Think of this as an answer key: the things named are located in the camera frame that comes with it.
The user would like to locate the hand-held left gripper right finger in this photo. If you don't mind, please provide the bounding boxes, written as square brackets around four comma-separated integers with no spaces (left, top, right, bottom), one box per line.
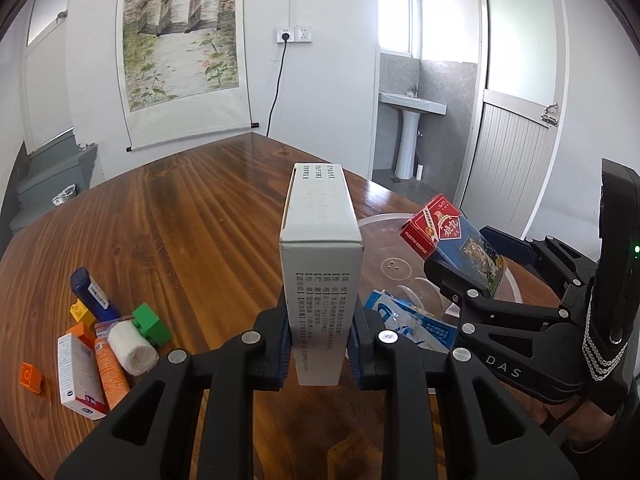
[350,307,581,480]

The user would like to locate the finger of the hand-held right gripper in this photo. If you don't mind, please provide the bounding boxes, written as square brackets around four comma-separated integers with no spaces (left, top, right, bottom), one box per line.
[423,255,567,337]
[479,226,601,292]

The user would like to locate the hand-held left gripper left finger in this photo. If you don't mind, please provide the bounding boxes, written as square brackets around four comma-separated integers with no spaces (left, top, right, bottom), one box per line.
[54,306,292,480]

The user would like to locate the blue and white mask packet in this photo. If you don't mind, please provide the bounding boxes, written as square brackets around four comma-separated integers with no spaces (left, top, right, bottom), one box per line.
[362,288,460,356]

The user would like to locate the red and blue card box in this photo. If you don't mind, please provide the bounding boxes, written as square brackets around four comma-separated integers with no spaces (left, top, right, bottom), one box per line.
[398,193,508,297]

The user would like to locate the long white medicine box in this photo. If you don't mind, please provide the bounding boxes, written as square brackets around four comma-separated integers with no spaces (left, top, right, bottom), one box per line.
[278,162,365,387]

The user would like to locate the clear plastic bowl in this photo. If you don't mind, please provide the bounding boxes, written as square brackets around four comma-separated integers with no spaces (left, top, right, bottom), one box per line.
[356,211,526,356]

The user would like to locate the green toy block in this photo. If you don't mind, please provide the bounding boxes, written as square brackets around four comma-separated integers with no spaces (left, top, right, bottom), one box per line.
[131,302,172,348]

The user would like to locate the white bandage roll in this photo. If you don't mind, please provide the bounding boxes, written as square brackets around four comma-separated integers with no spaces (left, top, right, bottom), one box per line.
[107,319,160,377]

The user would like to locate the orange tube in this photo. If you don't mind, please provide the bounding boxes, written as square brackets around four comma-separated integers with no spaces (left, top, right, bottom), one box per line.
[93,337,131,411]

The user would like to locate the clear zip bag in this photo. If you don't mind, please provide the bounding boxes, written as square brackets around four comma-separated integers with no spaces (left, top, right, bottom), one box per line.
[94,314,138,341]

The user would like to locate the small white medicine box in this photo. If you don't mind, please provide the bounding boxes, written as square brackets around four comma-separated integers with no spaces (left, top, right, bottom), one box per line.
[56,332,108,420]

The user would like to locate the wooden desktop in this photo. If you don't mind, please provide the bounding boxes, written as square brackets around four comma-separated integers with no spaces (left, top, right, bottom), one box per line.
[0,131,598,480]

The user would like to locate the person's right hand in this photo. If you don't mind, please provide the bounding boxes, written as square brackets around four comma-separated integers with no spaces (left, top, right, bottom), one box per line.
[531,401,617,456]

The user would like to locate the white ribbed door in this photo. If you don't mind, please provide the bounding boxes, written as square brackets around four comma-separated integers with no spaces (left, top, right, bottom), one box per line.
[452,0,571,241]

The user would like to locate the dark blue tube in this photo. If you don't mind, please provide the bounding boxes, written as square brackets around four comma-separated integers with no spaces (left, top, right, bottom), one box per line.
[70,267,121,322]

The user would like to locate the orange toy block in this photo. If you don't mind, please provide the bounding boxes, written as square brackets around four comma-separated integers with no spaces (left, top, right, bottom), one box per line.
[66,322,97,348]

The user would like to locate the yellow toy block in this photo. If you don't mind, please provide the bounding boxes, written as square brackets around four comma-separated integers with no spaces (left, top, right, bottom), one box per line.
[69,298,97,328]

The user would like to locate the small flat orange block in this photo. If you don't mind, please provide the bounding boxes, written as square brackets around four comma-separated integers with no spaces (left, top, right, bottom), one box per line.
[20,361,45,395]

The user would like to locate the window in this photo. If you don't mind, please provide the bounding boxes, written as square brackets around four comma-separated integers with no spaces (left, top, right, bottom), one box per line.
[378,0,417,58]

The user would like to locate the grey stairs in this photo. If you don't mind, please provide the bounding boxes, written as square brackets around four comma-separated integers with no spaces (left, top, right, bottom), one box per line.
[10,127,98,233]

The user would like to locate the hanging scroll painting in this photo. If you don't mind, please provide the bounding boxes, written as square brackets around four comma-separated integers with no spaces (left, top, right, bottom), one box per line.
[115,0,261,152]

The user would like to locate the plain white door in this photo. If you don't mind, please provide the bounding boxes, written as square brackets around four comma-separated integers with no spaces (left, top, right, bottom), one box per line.
[22,0,76,153]

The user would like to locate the silver bead chain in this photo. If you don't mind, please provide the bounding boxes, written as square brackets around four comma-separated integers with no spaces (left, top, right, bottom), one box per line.
[582,285,627,382]

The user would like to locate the white pedestal sink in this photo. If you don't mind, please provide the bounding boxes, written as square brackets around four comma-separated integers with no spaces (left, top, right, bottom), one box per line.
[378,85,447,181]

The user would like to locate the black power cable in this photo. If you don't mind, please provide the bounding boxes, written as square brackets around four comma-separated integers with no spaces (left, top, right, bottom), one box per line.
[265,34,289,139]

